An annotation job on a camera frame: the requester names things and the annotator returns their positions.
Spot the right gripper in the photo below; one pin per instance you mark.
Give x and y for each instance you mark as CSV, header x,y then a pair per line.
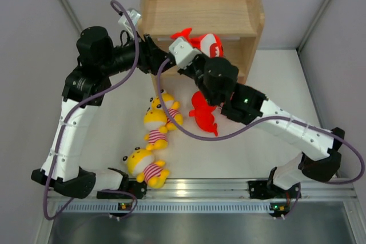
x,y
186,71

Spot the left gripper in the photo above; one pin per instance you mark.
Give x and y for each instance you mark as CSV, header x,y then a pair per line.
x,y
150,56

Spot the red shark plush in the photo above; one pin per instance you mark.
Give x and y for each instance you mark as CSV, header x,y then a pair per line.
x,y
209,43
202,113

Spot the yellow striped plush top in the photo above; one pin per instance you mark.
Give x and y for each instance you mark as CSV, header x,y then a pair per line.
x,y
171,104

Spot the yellow striped plush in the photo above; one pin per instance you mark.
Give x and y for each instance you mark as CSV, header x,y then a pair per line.
x,y
144,167
171,104
155,123

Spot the yellow striped plush bottom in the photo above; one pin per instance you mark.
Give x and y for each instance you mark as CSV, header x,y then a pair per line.
x,y
144,167

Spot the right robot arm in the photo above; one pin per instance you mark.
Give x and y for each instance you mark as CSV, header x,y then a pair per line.
x,y
319,158

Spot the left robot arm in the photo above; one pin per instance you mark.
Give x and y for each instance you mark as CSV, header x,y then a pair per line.
x,y
82,96

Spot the wooden two-tier shelf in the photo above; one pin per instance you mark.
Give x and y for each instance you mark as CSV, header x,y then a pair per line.
x,y
238,23

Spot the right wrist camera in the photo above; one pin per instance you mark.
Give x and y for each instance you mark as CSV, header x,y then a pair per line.
x,y
183,53

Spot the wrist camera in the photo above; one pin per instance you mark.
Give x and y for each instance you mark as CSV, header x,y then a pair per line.
x,y
130,17
183,53

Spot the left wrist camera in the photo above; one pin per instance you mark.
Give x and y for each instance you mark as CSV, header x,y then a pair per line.
x,y
130,17

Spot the aluminium mounting rail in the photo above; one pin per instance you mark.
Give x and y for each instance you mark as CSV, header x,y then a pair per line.
x,y
237,188

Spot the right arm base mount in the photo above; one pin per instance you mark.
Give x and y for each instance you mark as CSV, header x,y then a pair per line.
x,y
261,189

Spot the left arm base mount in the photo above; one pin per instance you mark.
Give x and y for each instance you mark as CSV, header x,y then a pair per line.
x,y
134,188

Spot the grey slotted cable duct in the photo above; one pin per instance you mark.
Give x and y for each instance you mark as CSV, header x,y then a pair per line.
x,y
173,207

